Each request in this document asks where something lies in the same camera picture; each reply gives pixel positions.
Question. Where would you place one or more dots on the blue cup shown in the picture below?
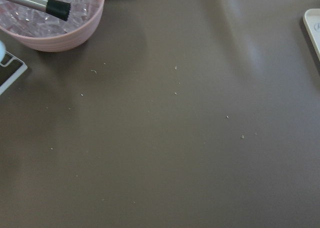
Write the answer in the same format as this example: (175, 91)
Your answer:
(2, 51)

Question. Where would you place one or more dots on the cream rabbit tray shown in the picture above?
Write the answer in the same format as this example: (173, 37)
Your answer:
(311, 20)

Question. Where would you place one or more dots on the white cup rack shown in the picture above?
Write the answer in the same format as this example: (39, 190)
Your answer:
(11, 68)

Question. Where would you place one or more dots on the pink bowl with ice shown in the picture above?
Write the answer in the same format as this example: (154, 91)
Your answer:
(63, 42)

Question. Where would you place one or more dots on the metal muddler black tip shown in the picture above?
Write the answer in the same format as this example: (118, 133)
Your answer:
(58, 9)

